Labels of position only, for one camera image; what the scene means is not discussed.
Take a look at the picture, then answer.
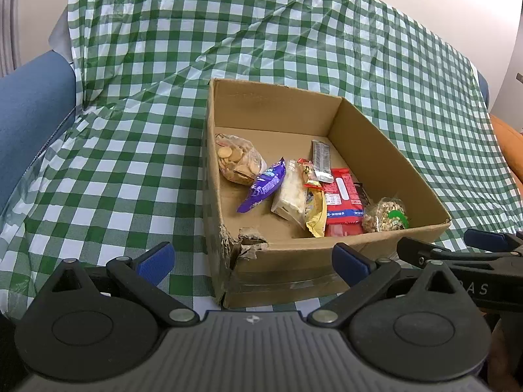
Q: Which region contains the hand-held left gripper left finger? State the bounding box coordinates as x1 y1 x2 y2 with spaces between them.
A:
30 241 201 328

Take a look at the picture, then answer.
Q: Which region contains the dark chocolate bar packet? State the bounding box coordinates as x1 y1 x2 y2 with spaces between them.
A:
353 182 373 209

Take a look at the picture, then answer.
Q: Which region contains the purple snack packet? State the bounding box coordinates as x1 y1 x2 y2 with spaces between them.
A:
237 157 287 215

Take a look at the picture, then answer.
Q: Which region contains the orange cushion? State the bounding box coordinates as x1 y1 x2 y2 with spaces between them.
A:
489 114 523 210

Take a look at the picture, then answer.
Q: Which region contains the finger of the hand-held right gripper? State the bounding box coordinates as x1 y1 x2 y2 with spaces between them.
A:
397 237 523 273
464 229 523 254

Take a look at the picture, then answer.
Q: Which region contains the small brown nut bar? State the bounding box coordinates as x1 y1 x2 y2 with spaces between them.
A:
297 158 325 191

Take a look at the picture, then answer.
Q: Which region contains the cardboard box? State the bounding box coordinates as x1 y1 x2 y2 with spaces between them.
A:
203 78 452 310

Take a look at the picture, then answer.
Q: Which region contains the puffed rice bar packet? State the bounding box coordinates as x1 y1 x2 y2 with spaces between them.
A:
270 159 310 230

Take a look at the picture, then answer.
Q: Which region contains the green checkered tablecloth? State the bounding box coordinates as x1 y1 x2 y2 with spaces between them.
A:
0 0 518 324

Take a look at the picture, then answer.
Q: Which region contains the large red snack packet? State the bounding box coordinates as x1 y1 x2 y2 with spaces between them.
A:
322 168 364 225

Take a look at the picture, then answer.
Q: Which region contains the small red snack packet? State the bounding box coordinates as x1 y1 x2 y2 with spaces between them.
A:
326 221 364 238

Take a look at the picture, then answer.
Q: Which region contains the person's right forearm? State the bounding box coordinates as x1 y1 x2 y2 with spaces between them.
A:
488 318 523 391

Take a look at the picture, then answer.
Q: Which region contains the yellow snack packet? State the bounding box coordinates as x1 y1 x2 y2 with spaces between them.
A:
304 188 329 238

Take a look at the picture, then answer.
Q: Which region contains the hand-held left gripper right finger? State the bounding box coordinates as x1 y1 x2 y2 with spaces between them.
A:
306 243 470 329

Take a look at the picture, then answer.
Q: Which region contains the blue sofa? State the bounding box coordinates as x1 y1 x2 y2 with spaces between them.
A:
0 49 78 214

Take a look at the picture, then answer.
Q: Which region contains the grey cloth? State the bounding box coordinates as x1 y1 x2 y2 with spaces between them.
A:
48 8 75 64

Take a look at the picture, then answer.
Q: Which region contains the clear nut cluster packet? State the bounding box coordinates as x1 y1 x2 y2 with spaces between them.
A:
362 197 409 234

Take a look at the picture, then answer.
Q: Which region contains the clear bag of round cookies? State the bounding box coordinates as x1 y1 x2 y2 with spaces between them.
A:
214 133 266 186

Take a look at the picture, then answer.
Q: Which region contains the silver snack packet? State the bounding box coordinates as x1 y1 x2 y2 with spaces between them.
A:
312 140 335 184

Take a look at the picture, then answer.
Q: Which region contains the grey curtain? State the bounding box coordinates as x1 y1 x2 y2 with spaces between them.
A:
0 0 22 79

